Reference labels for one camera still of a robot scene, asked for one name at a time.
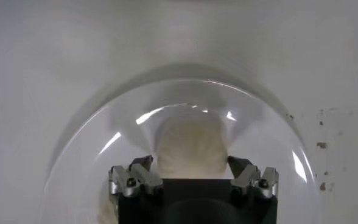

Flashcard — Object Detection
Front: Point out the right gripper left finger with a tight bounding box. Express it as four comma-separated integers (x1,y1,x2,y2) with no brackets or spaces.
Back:
108,155,164,198

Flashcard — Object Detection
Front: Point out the white steamed baozi bun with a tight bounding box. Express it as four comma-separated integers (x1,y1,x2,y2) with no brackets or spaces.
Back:
154,117,230,180

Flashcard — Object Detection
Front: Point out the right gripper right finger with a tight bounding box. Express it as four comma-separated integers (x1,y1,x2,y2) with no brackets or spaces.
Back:
227,155,279,199

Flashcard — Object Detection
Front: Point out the white round plate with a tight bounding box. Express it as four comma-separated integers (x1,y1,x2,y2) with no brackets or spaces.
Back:
40,79,323,224

